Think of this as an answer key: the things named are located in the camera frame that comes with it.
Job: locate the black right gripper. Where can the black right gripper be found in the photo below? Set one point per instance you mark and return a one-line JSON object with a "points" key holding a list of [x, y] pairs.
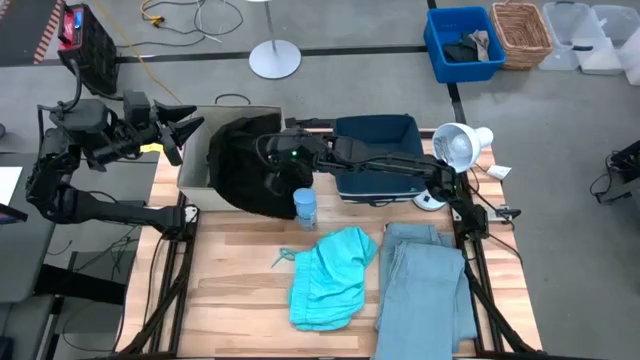
{"points": [[290, 150]]}

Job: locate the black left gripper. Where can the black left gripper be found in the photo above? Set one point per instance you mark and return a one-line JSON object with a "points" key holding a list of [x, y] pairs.
{"points": [[145, 135]]}

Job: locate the black garment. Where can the black garment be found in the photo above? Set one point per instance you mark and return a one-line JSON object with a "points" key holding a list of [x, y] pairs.
{"points": [[235, 170]]}

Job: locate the teal shorts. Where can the teal shorts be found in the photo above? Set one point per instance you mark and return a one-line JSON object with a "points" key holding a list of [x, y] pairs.
{"points": [[330, 280]]}

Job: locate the light blue jeans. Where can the light blue jeans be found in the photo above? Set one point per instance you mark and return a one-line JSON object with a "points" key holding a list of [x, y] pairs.
{"points": [[425, 300]]}

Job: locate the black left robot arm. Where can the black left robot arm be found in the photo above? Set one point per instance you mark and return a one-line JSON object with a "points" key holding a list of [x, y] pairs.
{"points": [[100, 212]]}

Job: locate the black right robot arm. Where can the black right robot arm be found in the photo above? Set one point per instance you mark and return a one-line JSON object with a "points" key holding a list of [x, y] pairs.
{"points": [[380, 160]]}

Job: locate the yellow label tag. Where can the yellow label tag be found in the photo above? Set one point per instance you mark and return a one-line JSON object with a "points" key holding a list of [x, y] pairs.
{"points": [[150, 148]]}

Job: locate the blue spray bottle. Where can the blue spray bottle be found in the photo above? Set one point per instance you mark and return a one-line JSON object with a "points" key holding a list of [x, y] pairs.
{"points": [[305, 207]]}

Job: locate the navy fabric basket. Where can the navy fabric basket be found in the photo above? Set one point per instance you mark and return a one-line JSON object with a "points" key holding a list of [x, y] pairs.
{"points": [[380, 132]]}

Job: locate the white round stand base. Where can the white round stand base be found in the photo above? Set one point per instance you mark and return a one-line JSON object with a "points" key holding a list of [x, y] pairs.
{"points": [[275, 59]]}

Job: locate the white desk lamp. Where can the white desk lamp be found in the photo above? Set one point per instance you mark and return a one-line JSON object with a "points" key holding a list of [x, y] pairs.
{"points": [[457, 145]]}

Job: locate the blue plastic bin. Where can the blue plastic bin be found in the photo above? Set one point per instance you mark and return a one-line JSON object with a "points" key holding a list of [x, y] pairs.
{"points": [[440, 70]]}

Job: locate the black mat with striped edge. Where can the black mat with striped edge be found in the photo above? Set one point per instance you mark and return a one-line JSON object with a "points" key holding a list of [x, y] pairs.
{"points": [[25, 30]]}

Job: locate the white paper sheet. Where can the white paper sheet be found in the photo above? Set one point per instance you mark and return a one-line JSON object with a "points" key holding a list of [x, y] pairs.
{"points": [[9, 184]]}

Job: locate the dark garment in bin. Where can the dark garment in bin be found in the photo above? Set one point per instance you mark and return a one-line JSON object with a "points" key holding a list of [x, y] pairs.
{"points": [[457, 50]]}

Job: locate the small white paper tag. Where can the small white paper tag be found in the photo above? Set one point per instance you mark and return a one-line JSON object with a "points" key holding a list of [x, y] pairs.
{"points": [[499, 172]]}

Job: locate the dark grey desk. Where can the dark grey desk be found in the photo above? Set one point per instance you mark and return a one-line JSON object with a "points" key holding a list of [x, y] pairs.
{"points": [[20, 270]]}

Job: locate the grey garment in bin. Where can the grey garment in bin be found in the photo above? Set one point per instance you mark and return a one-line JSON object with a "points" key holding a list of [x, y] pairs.
{"points": [[481, 42]]}

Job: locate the wicker basket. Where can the wicker basket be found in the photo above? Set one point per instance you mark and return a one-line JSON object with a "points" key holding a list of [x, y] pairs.
{"points": [[520, 35]]}

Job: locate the clear plastic tub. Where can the clear plastic tub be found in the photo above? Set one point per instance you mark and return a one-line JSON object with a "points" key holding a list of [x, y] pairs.
{"points": [[565, 35], [625, 30]]}

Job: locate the black aluminium frame struts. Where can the black aluminium frame struts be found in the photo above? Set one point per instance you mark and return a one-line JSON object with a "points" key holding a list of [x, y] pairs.
{"points": [[492, 310], [165, 300]]}

